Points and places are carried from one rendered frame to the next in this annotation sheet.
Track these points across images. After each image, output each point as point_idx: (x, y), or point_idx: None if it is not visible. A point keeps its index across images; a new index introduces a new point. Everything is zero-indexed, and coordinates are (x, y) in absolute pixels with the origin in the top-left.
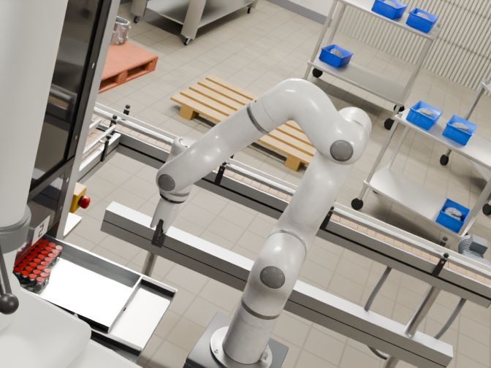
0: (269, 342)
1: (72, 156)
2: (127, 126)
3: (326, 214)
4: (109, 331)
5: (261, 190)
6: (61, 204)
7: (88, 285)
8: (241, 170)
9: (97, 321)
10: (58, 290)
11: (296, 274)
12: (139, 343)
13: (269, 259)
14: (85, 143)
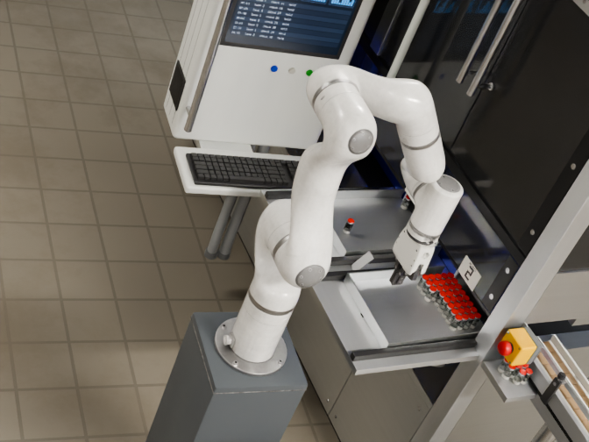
0: (236, 378)
1: (523, 255)
2: None
3: (293, 188)
4: (345, 285)
5: None
6: (493, 296)
7: (406, 319)
8: None
9: (358, 272)
10: (412, 298)
11: (265, 211)
12: (319, 290)
13: None
14: (538, 268)
